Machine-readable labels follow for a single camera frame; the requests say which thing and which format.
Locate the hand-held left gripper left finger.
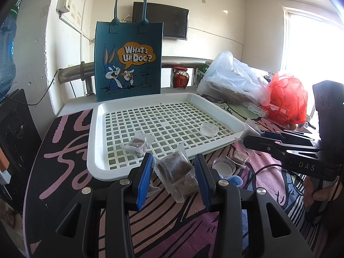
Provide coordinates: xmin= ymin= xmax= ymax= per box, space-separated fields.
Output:
xmin=35 ymin=153 xmax=154 ymax=258

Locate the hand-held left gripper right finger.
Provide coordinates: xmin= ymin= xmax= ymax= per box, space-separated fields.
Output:
xmin=194 ymin=154 xmax=314 ymax=258

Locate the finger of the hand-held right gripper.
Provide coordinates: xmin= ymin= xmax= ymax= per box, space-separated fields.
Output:
xmin=243 ymin=134 xmax=320 ymax=165
xmin=260 ymin=129 xmax=320 ymax=141

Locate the clear snack packet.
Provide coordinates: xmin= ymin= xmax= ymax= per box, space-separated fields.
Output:
xmin=235 ymin=120 xmax=262 ymax=143

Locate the brown snack packet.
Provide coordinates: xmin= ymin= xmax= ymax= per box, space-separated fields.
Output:
xmin=227 ymin=149 xmax=250 ymax=168
xmin=120 ymin=132 xmax=155 ymax=158
xmin=172 ymin=176 xmax=201 ymax=203
xmin=152 ymin=143 xmax=194 ymax=194

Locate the clear round plastic lid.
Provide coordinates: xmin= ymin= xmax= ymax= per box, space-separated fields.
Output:
xmin=200 ymin=122 xmax=219 ymax=137
xmin=212 ymin=157 xmax=237 ymax=175

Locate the white plastic grid tray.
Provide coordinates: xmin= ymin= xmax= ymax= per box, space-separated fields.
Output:
xmin=86 ymin=93 xmax=246 ymax=182

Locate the person's right hand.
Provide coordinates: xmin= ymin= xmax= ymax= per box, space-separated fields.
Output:
xmin=303 ymin=176 xmax=338 ymax=207

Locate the clear plastic box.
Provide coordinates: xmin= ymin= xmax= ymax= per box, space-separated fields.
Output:
xmin=247 ymin=103 xmax=267 ymax=118

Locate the red plastic bag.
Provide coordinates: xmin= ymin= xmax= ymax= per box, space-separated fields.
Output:
xmin=265 ymin=70 xmax=309 ymax=124

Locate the clear plastic bag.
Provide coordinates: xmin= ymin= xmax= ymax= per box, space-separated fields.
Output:
xmin=197 ymin=51 xmax=272 ymax=105

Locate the white framed window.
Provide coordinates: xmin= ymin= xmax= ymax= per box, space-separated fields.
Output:
xmin=279 ymin=5 xmax=344 ymax=119

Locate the green white carton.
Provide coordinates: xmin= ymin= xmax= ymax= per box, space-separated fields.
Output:
xmin=194 ymin=62 xmax=213 ymax=88

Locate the red-lidded sauce jar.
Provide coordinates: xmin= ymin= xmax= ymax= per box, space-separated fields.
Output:
xmin=172 ymin=66 xmax=189 ymax=89

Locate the grey metal pipe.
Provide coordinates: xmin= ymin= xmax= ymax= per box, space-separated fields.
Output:
xmin=58 ymin=56 xmax=213 ymax=84

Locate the white small device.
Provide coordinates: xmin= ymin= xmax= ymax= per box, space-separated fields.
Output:
xmin=0 ymin=170 xmax=12 ymax=186

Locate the blue cartoon tote bag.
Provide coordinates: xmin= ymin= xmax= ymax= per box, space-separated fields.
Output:
xmin=94 ymin=0 xmax=164 ymax=103

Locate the blue water jug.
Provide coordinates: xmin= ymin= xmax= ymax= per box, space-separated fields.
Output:
xmin=0 ymin=0 xmax=19 ymax=94

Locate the black table cable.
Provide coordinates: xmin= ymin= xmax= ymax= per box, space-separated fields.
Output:
xmin=247 ymin=163 xmax=283 ymax=194

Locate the black wall cord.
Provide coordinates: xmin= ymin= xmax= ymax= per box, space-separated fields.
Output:
xmin=0 ymin=69 xmax=59 ymax=106

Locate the black wall television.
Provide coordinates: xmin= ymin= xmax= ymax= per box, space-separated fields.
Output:
xmin=132 ymin=2 xmax=189 ymax=40

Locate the white wall box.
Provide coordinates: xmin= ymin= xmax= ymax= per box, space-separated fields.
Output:
xmin=56 ymin=0 xmax=74 ymax=13

